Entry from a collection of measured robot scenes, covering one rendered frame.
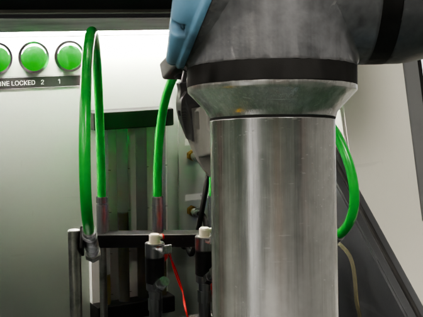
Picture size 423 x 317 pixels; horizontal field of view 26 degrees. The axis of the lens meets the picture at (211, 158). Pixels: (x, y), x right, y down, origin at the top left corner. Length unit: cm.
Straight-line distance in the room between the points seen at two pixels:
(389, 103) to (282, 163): 97
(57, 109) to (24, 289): 30
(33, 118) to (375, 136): 56
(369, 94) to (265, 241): 95
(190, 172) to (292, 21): 106
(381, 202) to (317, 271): 92
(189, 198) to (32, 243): 29
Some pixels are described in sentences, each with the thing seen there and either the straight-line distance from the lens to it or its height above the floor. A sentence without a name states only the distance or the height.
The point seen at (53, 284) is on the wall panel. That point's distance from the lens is 157.
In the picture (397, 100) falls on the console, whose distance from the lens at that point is 156.
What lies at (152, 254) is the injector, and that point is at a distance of 130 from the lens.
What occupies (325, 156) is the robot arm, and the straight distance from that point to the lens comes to 60.
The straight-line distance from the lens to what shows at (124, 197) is 155.
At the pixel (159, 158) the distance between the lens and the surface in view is 145.
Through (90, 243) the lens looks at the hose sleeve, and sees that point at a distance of 117.
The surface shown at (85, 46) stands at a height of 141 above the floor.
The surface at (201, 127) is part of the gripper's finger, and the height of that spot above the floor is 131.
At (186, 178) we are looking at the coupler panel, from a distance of 162.
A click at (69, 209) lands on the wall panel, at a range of 155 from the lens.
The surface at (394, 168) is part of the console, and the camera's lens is 154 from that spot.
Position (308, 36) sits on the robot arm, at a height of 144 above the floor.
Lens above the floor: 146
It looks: 10 degrees down
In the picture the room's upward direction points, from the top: straight up
